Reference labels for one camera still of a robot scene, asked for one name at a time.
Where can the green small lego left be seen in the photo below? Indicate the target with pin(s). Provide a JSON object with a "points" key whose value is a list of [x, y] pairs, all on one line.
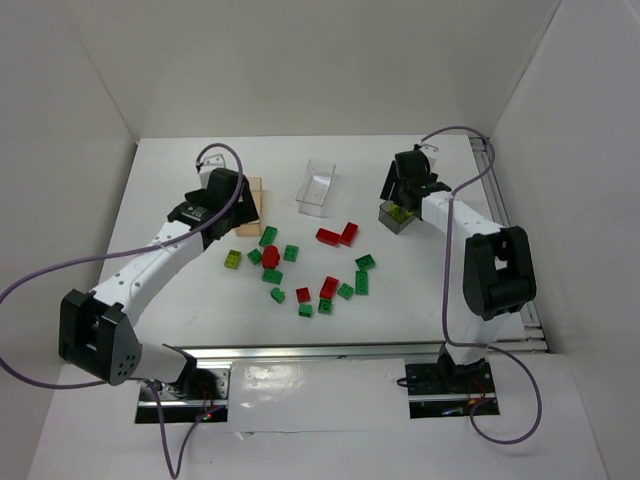
{"points": [[255, 256]]}

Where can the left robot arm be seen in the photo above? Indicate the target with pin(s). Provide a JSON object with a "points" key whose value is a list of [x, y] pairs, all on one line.
{"points": [[97, 328]]}

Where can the green lego with holes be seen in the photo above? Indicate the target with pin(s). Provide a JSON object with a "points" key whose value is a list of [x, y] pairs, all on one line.
{"points": [[325, 306], [365, 262]]}

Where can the clear plastic container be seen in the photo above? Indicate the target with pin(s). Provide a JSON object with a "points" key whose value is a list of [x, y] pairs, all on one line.
{"points": [[312, 195]]}

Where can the green small lego right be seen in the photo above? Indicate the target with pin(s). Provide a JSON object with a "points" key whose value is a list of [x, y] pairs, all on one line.
{"points": [[345, 291]]}

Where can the green small lego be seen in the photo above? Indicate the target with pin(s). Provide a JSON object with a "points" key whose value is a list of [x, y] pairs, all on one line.
{"points": [[345, 291], [255, 256], [305, 310]]}

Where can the red small lego brick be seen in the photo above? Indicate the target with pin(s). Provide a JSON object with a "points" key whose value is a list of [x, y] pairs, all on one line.
{"points": [[303, 295]]}

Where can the wooden box container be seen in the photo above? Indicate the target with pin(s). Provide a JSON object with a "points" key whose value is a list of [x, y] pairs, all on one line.
{"points": [[252, 201]]}

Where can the red round lego piece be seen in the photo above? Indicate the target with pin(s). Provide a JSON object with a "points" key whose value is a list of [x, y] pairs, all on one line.
{"points": [[270, 257]]}

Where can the green long lego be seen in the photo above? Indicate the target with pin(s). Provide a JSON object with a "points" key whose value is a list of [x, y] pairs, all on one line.
{"points": [[268, 236], [361, 283]]}

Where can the green lego with holes right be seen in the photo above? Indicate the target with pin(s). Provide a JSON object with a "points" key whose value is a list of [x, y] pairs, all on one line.
{"points": [[365, 262]]}

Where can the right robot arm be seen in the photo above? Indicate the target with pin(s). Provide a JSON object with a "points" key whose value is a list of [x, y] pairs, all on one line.
{"points": [[497, 271]]}

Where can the aluminium rail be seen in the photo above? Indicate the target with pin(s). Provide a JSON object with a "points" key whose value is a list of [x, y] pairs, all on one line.
{"points": [[313, 352], [534, 336]]}

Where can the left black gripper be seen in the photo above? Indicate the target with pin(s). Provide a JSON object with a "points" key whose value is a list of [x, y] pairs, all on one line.
{"points": [[247, 205]]}

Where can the green lego below red piece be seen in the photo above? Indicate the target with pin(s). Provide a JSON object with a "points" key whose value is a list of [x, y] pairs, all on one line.
{"points": [[272, 276]]}

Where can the red tilted lego brick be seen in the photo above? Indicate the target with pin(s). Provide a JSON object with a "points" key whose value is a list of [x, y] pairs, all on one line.
{"points": [[329, 288]]}

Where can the red curved lego brick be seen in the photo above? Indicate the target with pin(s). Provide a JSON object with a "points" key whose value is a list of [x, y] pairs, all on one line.
{"points": [[328, 237]]}

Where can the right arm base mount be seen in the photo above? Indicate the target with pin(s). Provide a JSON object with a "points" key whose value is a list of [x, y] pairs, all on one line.
{"points": [[442, 389]]}

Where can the green notched lego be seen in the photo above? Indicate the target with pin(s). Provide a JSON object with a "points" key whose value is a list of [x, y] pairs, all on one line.
{"points": [[277, 295]]}

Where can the aluminium front rail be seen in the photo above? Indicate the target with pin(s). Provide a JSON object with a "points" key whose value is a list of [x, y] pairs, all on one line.
{"points": [[313, 352]]}

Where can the dark smoked plastic container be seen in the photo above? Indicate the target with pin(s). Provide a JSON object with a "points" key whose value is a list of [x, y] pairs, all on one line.
{"points": [[388, 222]]}

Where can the red long lego brick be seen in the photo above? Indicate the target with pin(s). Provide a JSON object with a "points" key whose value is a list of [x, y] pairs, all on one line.
{"points": [[348, 234]]}

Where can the aluminium right rail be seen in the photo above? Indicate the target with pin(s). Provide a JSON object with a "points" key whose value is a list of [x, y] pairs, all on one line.
{"points": [[534, 336]]}

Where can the yellow-green long lego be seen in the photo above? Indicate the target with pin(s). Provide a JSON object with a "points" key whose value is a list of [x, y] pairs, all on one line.
{"points": [[399, 214]]}

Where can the green lego with holes bottom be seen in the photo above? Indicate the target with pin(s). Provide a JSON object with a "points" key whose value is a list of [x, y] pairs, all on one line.
{"points": [[325, 306]]}

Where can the green small lego bottom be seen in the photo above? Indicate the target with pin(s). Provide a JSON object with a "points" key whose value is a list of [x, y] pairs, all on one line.
{"points": [[305, 310]]}

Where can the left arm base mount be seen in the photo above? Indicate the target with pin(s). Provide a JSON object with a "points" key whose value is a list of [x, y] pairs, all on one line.
{"points": [[205, 394]]}

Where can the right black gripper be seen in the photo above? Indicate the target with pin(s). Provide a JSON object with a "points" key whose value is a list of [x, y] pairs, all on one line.
{"points": [[400, 195]]}

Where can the green square lego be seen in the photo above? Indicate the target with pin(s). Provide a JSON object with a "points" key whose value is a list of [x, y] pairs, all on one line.
{"points": [[290, 253]]}

